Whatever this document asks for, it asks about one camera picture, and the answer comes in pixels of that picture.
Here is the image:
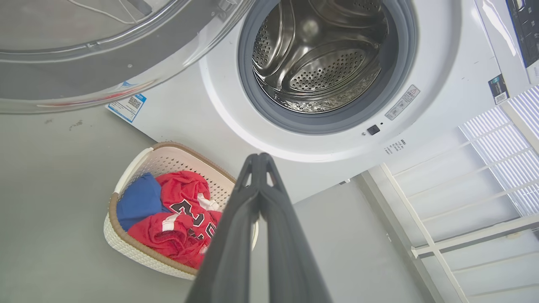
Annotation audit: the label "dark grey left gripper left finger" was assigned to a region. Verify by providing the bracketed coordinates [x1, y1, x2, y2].
[185, 153, 261, 303]

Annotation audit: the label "black control display panel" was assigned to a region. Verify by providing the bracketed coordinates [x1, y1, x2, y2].
[505, 0, 539, 68]

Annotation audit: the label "white warning sticker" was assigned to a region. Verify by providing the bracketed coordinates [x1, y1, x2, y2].
[384, 84, 421, 121]

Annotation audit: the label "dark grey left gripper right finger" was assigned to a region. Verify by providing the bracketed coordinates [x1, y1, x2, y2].
[260, 153, 333, 303]

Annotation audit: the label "white window blinds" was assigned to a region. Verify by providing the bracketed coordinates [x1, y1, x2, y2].
[459, 86, 539, 217]

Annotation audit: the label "steel washing drum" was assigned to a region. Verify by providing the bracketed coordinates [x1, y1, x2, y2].
[252, 0, 389, 113]

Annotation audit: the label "thin white cable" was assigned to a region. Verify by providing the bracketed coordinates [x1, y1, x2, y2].
[67, 0, 139, 24]

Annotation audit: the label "cream perforated laundry basket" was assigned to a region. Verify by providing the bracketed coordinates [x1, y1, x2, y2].
[103, 142, 259, 280]

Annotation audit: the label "white window railing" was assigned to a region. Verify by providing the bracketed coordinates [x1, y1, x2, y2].
[362, 101, 539, 303]

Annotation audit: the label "round dark washing machine door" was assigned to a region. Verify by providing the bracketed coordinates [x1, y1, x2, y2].
[0, 0, 255, 114]

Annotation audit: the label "blue garment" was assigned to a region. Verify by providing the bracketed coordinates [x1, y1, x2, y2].
[117, 173, 169, 231]

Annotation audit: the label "blue white energy label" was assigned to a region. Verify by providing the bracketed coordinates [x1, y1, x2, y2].
[107, 82, 147, 123]

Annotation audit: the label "red basketball jersey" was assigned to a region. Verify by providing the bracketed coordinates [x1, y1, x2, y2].
[128, 170, 222, 270]

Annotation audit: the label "black QR sticker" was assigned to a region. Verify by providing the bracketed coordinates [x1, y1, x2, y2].
[488, 74, 510, 105]

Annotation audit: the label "white washing machine body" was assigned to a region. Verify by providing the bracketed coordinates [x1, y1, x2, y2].
[105, 0, 539, 205]

